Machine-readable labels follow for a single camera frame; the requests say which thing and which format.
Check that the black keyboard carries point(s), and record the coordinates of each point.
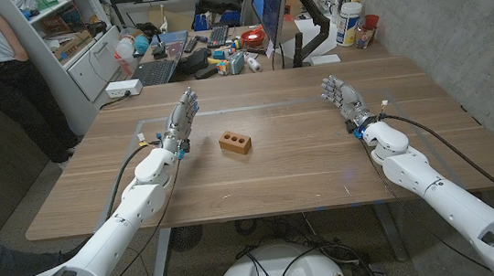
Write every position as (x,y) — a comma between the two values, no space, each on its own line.
(218,36)

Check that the computer monitor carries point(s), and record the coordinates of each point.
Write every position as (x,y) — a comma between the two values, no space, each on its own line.
(272,2)

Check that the teal box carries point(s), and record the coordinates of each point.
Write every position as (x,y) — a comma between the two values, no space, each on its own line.
(237,63)

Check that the white wipes canister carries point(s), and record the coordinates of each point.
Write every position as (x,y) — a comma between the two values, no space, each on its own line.
(347,24)

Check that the orange brick block with holes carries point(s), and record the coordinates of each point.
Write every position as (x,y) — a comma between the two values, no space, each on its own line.
(234,143)

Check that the grey table leg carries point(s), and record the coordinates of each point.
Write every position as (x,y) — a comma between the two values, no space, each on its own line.
(161,257)
(390,233)

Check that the white roll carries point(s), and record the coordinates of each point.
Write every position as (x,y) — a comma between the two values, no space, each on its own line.
(255,64)

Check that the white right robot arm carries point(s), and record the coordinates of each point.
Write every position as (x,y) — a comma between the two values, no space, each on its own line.
(446,199)

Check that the clear plastic bottle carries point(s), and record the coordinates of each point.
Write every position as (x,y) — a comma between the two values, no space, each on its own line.
(125,49)

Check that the black laptop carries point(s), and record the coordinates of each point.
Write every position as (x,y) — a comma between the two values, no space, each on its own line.
(155,72)

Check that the white robot torso base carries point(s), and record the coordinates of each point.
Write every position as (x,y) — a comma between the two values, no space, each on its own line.
(278,263)

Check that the red bowl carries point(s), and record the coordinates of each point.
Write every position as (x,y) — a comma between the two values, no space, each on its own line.
(253,37)

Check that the white shelf cabinet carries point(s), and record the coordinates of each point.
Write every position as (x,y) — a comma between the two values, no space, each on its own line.
(83,68)

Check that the flat white box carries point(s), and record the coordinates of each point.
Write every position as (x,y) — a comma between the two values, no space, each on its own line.
(325,59)

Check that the black pouch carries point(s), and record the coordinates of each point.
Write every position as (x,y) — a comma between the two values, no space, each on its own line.
(195,61)

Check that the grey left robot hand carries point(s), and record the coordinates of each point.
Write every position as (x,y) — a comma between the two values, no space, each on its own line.
(181,122)

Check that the teal yarn ball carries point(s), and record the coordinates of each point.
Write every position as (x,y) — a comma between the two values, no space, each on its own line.
(141,43)

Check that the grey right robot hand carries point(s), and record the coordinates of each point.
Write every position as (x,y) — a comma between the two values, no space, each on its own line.
(349,99)

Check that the white power strip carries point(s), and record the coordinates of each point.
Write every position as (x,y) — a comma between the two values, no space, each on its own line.
(123,88)

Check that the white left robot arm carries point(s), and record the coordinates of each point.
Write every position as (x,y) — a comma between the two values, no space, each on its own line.
(114,234)

